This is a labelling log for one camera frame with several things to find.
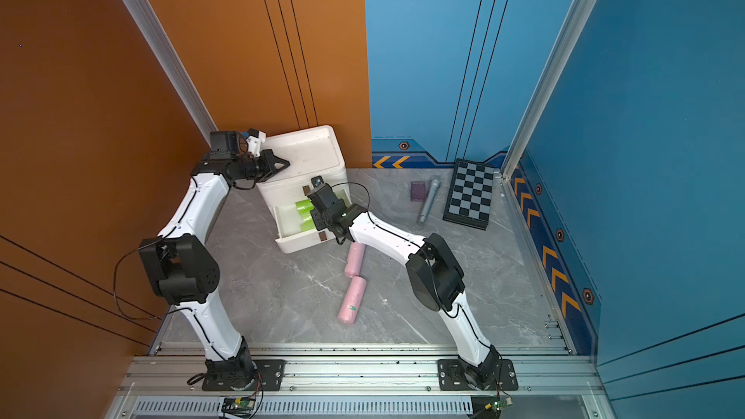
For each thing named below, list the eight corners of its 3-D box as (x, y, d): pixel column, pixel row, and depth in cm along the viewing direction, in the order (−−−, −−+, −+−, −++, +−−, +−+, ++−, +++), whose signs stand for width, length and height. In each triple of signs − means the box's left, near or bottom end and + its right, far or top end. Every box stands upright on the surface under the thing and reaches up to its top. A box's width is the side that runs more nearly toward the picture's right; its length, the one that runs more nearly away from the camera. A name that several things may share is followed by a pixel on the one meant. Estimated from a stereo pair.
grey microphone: (414, 223, 106) (414, 217, 103) (431, 183, 119) (432, 176, 116) (423, 226, 106) (425, 220, 102) (440, 186, 118) (441, 179, 115)
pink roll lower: (338, 319, 84) (336, 316, 81) (354, 279, 92) (353, 274, 89) (354, 325, 83) (352, 321, 80) (369, 283, 91) (368, 279, 88)
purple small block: (411, 203, 113) (411, 195, 109) (409, 188, 118) (410, 180, 114) (425, 202, 113) (426, 195, 109) (423, 187, 118) (425, 180, 114)
